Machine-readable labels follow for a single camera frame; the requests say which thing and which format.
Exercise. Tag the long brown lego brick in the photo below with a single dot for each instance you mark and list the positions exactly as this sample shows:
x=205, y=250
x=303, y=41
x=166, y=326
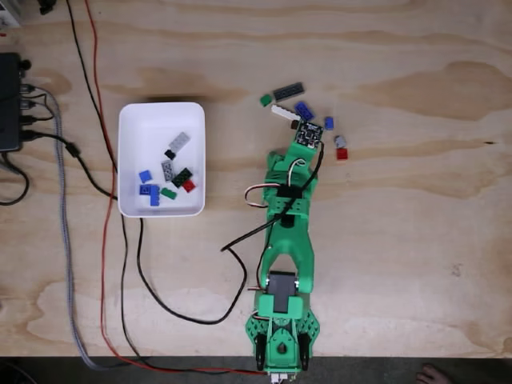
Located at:
x=293, y=125

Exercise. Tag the long white lego brick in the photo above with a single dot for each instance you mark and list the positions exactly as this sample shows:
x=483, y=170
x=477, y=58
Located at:
x=284, y=113

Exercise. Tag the blue hollow lego brick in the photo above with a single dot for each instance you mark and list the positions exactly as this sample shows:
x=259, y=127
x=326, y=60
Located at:
x=304, y=110

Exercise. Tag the small blue lego brick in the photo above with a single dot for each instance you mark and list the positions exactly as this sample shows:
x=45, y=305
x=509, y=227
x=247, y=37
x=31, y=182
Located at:
x=144, y=190
x=145, y=176
x=329, y=123

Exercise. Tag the small light grey lego brick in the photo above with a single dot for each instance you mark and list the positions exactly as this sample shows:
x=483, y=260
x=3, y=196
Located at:
x=340, y=141

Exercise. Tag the small red lego brick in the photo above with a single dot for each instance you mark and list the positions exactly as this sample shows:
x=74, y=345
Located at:
x=342, y=154

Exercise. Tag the small green lego brick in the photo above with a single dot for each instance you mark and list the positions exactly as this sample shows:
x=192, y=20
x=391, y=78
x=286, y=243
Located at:
x=265, y=100

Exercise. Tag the dark green lego brick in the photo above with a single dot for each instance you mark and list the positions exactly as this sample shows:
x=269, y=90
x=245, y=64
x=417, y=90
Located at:
x=182, y=176

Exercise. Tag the small black lego brick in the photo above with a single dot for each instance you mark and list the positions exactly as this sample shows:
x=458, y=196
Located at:
x=170, y=154

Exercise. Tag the white plastic bin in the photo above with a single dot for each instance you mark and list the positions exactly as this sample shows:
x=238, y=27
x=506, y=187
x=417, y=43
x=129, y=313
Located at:
x=140, y=128

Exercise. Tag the long dark grey lego brick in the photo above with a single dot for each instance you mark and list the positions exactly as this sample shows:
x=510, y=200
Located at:
x=288, y=91

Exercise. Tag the person's foot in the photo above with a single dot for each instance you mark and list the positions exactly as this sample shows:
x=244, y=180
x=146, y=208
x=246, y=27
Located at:
x=430, y=376

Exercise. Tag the black knob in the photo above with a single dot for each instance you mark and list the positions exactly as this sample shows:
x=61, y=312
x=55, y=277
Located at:
x=25, y=64

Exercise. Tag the black usb hub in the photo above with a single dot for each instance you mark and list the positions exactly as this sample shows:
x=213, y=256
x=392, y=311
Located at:
x=9, y=104

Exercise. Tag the black clamp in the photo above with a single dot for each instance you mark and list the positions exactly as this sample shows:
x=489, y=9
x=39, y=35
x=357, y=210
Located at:
x=46, y=7

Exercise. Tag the white device box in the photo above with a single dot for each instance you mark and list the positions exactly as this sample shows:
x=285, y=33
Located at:
x=8, y=14

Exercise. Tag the black camera circuit board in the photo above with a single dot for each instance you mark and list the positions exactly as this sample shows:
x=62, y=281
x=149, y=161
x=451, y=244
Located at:
x=309, y=134

